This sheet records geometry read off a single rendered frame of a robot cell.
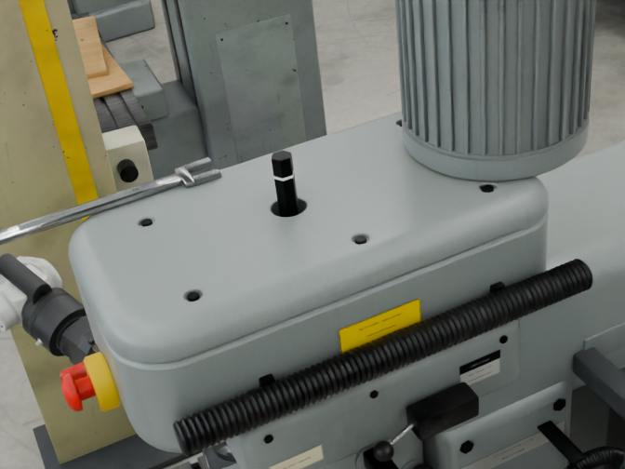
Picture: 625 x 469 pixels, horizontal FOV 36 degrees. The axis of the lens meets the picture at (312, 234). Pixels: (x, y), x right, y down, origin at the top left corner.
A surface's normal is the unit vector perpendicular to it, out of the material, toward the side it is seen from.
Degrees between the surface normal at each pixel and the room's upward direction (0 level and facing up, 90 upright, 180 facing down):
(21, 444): 0
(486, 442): 90
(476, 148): 90
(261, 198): 0
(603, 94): 0
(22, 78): 90
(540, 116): 90
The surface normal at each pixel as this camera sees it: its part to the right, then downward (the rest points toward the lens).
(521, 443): 0.43, 0.47
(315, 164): -0.11, -0.82
